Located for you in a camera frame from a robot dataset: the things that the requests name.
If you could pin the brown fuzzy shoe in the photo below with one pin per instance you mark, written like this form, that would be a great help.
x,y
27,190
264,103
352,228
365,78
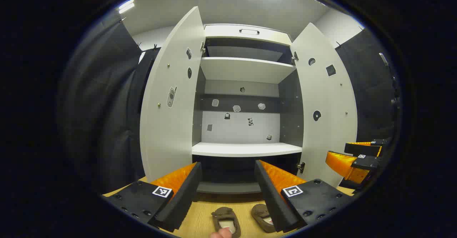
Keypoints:
x,y
223,214
260,213

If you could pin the ceiling light panel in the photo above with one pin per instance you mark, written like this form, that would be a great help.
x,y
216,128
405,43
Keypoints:
x,y
126,6

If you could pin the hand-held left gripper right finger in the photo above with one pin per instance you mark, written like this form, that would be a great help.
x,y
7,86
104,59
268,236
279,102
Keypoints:
x,y
269,198

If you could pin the white shoe cabinet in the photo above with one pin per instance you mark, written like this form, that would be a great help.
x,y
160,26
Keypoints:
x,y
246,148

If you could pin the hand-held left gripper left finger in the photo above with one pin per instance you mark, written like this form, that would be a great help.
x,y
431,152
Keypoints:
x,y
185,195

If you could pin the white shoe cabinet door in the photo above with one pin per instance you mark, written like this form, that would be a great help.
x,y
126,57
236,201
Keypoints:
x,y
328,141
171,130

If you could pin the dark metal stand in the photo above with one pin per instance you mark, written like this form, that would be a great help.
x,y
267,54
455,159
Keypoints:
x,y
383,58

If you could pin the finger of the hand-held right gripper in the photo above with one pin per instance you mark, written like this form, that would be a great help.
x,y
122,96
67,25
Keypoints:
x,y
341,163
360,148

